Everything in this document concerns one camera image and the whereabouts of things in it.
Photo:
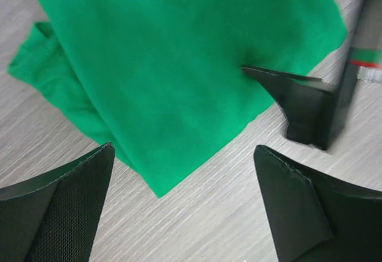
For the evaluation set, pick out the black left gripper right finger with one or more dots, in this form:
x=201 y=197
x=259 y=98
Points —
x=314 y=216

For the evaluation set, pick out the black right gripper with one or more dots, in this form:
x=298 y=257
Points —
x=302 y=98

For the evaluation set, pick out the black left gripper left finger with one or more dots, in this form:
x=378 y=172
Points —
x=54 y=216

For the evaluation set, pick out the green t shirt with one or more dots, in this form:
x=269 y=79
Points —
x=161 y=79

